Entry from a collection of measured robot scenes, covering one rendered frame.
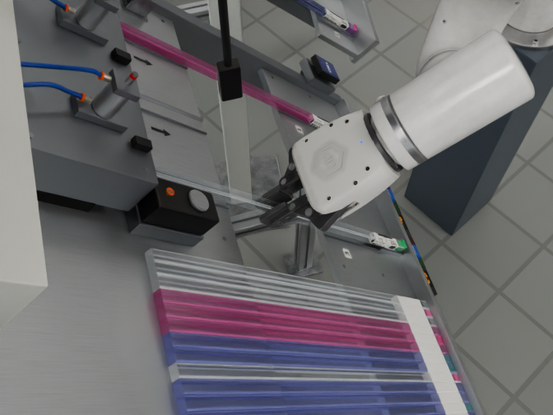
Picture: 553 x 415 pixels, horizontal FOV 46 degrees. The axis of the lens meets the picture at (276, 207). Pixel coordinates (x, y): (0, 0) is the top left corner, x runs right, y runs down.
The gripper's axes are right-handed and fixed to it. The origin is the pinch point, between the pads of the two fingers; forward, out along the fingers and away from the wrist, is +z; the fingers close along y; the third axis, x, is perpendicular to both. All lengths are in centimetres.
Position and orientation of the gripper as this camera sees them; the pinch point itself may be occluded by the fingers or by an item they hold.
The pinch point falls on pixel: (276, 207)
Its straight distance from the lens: 79.6
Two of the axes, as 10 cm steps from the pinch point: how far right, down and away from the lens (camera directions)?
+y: 2.8, 8.3, -4.9
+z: -8.0, 4.9, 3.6
